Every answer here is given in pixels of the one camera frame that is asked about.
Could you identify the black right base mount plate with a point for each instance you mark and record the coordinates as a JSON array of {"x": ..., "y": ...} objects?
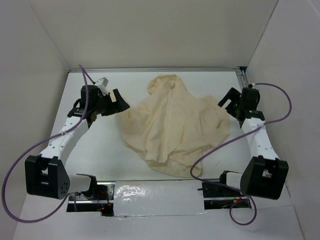
[{"x": 218, "y": 197}]

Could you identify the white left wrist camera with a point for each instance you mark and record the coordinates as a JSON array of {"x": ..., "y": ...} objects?
[{"x": 102, "y": 85}]

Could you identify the cream yellow jacket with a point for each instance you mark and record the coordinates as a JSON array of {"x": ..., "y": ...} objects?
[{"x": 171, "y": 128}]

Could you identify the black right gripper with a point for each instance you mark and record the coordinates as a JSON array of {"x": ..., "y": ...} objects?
[{"x": 233, "y": 94}]

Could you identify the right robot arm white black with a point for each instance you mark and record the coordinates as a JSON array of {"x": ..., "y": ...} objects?
[{"x": 265, "y": 173}]

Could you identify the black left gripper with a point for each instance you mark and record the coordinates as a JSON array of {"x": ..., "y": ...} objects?
[{"x": 121, "y": 104}]

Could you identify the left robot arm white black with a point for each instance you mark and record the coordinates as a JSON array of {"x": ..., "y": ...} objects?
[{"x": 45, "y": 174}]

